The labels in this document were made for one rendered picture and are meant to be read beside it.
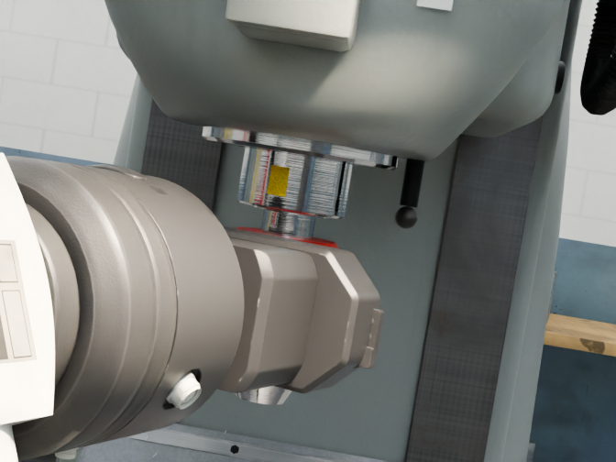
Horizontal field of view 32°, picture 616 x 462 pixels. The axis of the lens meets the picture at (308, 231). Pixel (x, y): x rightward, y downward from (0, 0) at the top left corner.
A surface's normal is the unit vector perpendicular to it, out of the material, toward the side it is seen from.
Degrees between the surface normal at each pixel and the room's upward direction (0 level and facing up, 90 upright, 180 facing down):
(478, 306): 90
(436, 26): 98
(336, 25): 90
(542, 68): 90
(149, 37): 115
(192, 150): 90
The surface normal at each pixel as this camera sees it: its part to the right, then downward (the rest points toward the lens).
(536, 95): 0.37, 0.26
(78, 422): 0.15, 0.47
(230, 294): 0.90, -0.08
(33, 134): -0.07, 0.04
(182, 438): 0.01, -0.41
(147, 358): 0.86, 0.32
